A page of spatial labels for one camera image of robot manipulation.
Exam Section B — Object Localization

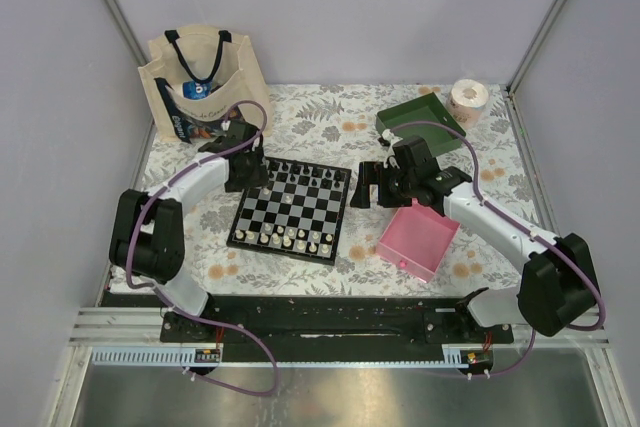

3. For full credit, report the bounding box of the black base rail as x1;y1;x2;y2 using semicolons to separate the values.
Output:
99;289;516;363

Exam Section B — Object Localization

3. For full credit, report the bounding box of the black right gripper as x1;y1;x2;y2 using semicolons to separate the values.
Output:
349;162;417;209

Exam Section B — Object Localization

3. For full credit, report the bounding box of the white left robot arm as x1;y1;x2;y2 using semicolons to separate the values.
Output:
109;120;268;342

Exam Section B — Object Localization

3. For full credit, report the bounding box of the blue white packet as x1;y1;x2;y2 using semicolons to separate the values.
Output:
182;80;212;100

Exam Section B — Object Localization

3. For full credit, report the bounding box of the green plastic tray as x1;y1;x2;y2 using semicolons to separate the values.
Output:
375;92;467;158

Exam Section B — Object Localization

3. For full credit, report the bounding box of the pink plastic tray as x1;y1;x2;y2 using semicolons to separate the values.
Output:
376;201;460;282

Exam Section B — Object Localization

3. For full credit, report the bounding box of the toilet paper roll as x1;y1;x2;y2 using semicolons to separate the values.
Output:
445;79;490;130

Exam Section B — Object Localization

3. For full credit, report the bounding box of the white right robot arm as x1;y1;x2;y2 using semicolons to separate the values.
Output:
350;136;606;343

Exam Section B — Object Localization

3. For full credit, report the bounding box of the black white chess board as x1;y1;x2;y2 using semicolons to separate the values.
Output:
226;157;351;266

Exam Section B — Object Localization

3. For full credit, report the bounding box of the cream canvas tote bag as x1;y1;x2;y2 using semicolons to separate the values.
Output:
138;24;274;143

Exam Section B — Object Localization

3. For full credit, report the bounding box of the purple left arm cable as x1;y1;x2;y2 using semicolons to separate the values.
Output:
123;100;281;396

